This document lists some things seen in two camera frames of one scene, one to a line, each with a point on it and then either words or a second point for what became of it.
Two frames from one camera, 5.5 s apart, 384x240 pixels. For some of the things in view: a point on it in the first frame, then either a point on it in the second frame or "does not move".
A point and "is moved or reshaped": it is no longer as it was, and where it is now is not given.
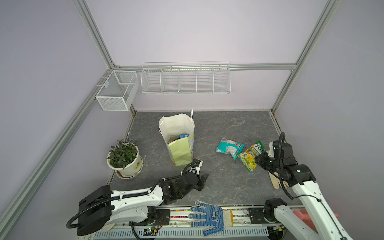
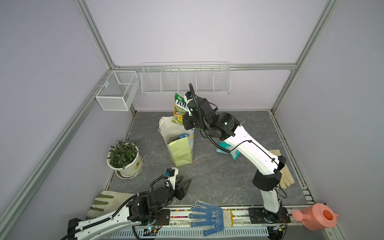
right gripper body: [267, 162] to [191, 123]
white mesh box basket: [118, 91] does not move
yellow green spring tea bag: [247, 158] is moved or reshaped
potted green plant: [125, 159] does not move
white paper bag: [178, 130] does not move
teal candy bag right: [230, 146] does not move
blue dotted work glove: [215, 216] does not move
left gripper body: [200, 185] to [179, 193]
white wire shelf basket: [186, 78] does not move
